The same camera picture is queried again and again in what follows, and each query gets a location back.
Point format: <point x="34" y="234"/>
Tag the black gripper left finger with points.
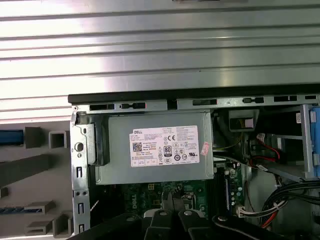
<point x="160" y="225"/>

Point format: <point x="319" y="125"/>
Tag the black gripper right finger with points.
<point x="190" y="225"/>

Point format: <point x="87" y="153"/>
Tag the CPU socket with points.
<point x="191" y="200"/>

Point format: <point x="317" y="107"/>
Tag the green motherboard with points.
<point x="150" y="192"/>

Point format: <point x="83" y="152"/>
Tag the black RAM slot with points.
<point x="227" y="195"/>
<point x="220" y="180"/>

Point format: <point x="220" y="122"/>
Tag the grey power supply unit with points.
<point x="120" y="160"/>

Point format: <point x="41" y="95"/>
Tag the grey parts rack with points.
<point x="62" y="195"/>

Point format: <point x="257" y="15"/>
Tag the black open PC case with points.
<point x="125" y="93"/>

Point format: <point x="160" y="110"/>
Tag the grey metal drive cage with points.
<point x="306" y="150"/>

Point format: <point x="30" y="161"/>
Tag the RAM stick in rack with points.
<point x="11" y="210"/>

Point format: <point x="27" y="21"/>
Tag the blue drive cage latch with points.
<point x="315" y="140"/>

